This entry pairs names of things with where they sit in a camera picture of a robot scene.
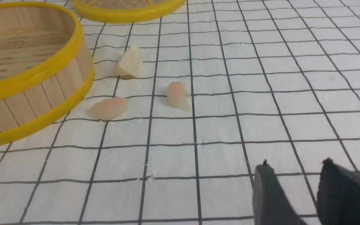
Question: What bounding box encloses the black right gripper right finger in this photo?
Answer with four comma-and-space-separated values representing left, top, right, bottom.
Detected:
317, 158, 360, 225

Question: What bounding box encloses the woven bamboo steamer lid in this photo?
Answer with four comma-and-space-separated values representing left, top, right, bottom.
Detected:
71, 0, 185, 24

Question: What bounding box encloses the white black grid tablecloth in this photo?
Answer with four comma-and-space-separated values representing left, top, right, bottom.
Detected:
0, 0, 360, 225

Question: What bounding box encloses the white dumpling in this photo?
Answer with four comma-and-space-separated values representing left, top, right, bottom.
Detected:
116, 44, 144, 78

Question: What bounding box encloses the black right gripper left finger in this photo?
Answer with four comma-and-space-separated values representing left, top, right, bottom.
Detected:
252, 160, 306, 225

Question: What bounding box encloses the bamboo steamer tray yellow rim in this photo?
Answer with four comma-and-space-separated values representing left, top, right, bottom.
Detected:
0, 2, 95, 146

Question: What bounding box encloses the pink dumpling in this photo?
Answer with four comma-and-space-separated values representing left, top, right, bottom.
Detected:
88, 97, 129, 121
166, 81, 192, 112

